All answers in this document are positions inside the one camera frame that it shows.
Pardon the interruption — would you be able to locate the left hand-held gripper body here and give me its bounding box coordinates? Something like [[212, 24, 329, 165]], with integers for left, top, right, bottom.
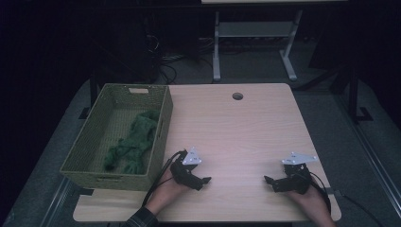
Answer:
[[169, 147, 204, 187]]

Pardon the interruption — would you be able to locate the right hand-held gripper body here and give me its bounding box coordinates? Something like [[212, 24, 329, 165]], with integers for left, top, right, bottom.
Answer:
[[281, 151, 319, 195]]

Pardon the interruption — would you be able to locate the dark green cloth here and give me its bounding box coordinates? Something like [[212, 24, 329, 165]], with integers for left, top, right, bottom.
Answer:
[[103, 109, 161, 175]]

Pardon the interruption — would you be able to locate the green woven basket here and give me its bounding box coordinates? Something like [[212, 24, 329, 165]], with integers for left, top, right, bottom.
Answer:
[[60, 82, 174, 192]]

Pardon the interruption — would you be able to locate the person's left hand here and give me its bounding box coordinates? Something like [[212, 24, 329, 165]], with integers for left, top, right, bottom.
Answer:
[[145, 170, 191, 218]]

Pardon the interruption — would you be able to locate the person's right hand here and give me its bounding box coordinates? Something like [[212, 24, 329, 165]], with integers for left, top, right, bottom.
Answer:
[[286, 179, 337, 227]]

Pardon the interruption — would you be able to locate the black floor stand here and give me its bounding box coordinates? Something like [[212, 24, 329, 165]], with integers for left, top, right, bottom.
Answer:
[[330, 65, 375, 125], [78, 74, 99, 121]]

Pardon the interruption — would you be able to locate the grey metal stand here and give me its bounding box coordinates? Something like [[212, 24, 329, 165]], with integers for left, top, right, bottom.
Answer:
[[212, 9, 304, 83]]

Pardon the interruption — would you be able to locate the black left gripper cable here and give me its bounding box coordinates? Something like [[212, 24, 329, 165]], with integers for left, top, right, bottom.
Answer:
[[141, 149, 187, 209]]

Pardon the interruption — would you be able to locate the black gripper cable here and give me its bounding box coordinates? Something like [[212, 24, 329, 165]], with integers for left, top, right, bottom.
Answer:
[[141, 149, 187, 209], [306, 171, 333, 218]]

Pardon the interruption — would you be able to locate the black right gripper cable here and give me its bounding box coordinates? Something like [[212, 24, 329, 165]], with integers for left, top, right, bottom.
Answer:
[[306, 171, 333, 218]]

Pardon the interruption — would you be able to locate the black floor cable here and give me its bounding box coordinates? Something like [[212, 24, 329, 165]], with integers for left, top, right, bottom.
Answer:
[[340, 192, 377, 227]]

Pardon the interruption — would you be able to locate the metal floor rail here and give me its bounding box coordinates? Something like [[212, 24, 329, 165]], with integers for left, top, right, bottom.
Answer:
[[41, 176, 76, 227], [334, 94, 401, 218]]

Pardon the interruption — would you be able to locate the bundle of floor cables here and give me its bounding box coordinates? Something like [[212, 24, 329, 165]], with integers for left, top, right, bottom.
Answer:
[[145, 34, 216, 85]]

